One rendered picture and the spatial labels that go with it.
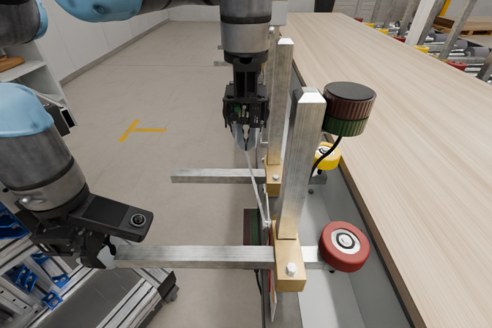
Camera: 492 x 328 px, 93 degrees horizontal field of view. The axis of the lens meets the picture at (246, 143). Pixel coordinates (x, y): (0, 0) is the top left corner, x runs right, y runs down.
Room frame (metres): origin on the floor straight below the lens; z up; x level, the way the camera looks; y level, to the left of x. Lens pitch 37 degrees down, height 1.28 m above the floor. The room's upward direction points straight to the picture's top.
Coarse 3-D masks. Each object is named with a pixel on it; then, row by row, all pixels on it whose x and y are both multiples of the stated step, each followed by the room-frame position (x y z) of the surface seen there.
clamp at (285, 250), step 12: (276, 216) 0.30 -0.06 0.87; (276, 240) 0.24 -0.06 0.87; (288, 240) 0.24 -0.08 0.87; (276, 252) 0.22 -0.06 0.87; (288, 252) 0.22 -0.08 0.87; (300, 252) 0.22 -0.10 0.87; (276, 264) 0.20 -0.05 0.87; (300, 264) 0.20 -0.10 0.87; (276, 276) 0.18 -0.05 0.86; (288, 276) 0.18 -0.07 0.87; (300, 276) 0.18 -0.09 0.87; (276, 288) 0.17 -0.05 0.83; (288, 288) 0.17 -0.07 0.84; (300, 288) 0.17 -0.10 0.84
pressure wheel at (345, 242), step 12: (324, 228) 0.25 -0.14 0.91; (336, 228) 0.25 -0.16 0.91; (348, 228) 0.25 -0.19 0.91; (324, 240) 0.22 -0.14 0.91; (336, 240) 0.22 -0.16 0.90; (348, 240) 0.22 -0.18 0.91; (360, 240) 0.22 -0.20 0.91; (324, 252) 0.21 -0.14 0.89; (336, 252) 0.20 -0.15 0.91; (348, 252) 0.20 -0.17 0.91; (360, 252) 0.20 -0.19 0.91; (336, 264) 0.19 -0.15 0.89; (348, 264) 0.18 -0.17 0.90; (360, 264) 0.19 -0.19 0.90
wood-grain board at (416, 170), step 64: (320, 64) 1.16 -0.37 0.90; (384, 64) 1.16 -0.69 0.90; (448, 64) 1.16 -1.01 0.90; (384, 128) 0.59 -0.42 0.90; (448, 128) 0.59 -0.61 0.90; (384, 192) 0.34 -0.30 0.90; (448, 192) 0.34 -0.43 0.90; (384, 256) 0.21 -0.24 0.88; (448, 256) 0.20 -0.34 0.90; (448, 320) 0.11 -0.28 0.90
